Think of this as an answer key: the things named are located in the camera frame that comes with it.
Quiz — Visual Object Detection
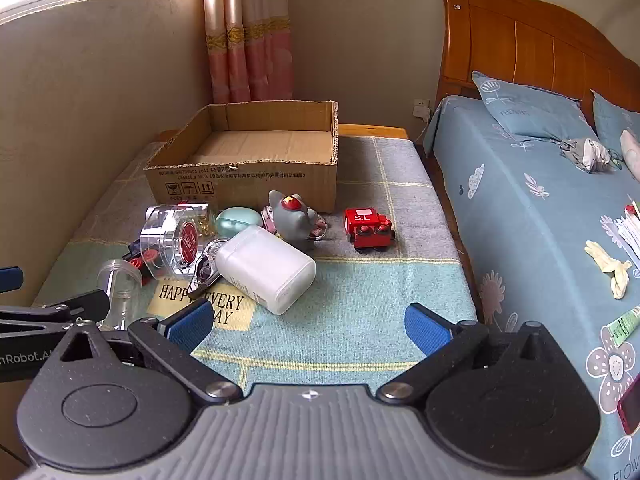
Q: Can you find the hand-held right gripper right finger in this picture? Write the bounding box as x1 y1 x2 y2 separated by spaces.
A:
376 302 566 403

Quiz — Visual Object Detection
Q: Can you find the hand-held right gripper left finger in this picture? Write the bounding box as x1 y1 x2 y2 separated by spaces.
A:
37 297 245 406

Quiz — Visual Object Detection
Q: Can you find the clear plastic jar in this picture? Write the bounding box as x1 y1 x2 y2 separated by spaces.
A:
96 259 147 332

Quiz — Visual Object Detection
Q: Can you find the black toy train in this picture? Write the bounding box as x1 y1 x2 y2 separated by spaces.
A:
122 240 160 287

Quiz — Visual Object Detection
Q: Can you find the clear round red-label container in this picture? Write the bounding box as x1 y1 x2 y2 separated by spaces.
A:
139 202 222 281

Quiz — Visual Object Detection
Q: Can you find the white plastic container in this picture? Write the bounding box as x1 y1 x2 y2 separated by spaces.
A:
215 225 317 316

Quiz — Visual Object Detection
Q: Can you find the red toy train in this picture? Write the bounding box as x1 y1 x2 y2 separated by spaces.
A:
344 207 397 251

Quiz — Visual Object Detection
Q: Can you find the grey toy monster figure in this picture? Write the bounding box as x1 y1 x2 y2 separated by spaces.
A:
263 190 327 252

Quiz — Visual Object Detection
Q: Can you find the brown cardboard box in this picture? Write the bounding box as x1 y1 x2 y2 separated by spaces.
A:
144 100 341 214

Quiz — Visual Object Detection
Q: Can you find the dark shiny metal object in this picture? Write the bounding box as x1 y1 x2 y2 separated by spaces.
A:
187 240 231 302

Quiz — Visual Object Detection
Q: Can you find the mint green oval case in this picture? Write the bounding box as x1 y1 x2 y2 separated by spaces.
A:
215 207 264 239

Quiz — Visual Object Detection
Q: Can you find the blue floral bed sheet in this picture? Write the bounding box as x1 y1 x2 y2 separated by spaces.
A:
429 95 640 480

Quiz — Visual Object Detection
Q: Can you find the cream glove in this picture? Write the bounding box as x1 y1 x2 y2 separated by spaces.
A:
584 240 634 300

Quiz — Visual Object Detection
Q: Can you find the green tube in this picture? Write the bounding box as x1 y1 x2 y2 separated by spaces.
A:
602 305 640 346

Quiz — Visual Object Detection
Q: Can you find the wooden table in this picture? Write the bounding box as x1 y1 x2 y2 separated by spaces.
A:
159 123 412 144

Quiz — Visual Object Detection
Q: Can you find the red phone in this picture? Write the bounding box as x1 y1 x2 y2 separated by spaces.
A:
616 372 640 435

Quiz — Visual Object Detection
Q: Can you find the bundle of cotton swabs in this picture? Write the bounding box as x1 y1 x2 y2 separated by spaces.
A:
600 200 640 267

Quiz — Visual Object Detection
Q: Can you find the crumpled grey cloth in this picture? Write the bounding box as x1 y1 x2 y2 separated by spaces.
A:
559 137 624 174

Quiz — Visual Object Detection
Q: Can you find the blue floral pillow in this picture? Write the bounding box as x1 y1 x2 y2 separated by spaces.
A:
590 89 640 162
471 71 601 144

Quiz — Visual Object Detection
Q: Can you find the pale pink pillow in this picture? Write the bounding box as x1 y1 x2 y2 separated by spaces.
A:
620 129 640 182

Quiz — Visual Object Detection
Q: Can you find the wooden bed blue sheet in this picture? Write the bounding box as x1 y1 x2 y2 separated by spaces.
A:
432 0 640 127

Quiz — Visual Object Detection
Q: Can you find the pink patterned curtain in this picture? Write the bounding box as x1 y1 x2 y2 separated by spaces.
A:
200 0 294 104

